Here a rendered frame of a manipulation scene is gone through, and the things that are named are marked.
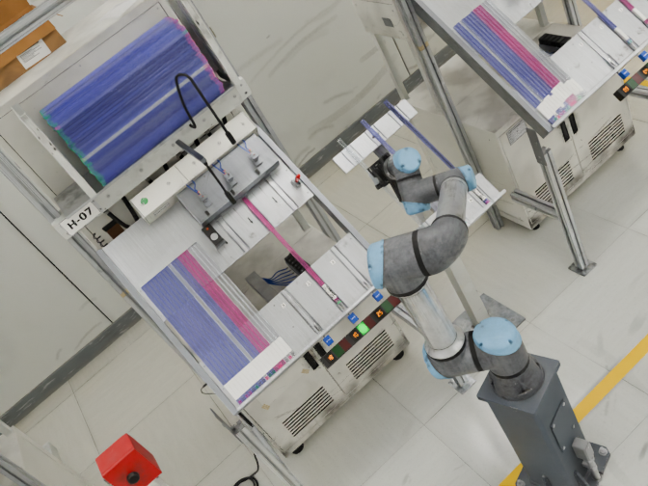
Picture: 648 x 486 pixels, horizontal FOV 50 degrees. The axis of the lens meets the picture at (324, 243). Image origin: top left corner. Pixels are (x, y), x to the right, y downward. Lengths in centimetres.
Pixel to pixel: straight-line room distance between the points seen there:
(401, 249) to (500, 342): 43
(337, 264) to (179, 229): 55
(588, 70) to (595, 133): 61
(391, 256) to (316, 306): 69
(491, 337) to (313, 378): 104
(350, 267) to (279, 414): 75
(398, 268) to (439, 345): 33
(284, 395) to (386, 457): 46
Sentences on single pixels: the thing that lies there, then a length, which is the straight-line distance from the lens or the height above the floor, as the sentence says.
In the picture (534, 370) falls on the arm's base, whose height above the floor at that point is 60.
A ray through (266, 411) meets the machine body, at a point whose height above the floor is 33.
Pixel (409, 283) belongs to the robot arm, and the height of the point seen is 110.
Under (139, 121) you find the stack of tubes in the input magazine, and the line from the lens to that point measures 228.
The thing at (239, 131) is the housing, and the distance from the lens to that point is 241.
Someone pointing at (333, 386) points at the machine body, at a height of 19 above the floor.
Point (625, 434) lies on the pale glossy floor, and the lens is 262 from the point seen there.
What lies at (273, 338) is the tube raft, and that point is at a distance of 228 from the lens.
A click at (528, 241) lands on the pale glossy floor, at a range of 328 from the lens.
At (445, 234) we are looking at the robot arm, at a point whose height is 118.
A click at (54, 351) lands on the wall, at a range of 426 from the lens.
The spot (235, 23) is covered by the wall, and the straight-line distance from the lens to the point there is 399.
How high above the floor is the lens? 225
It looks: 36 degrees down
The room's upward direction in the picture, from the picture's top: 33 degrees counter-clockwise
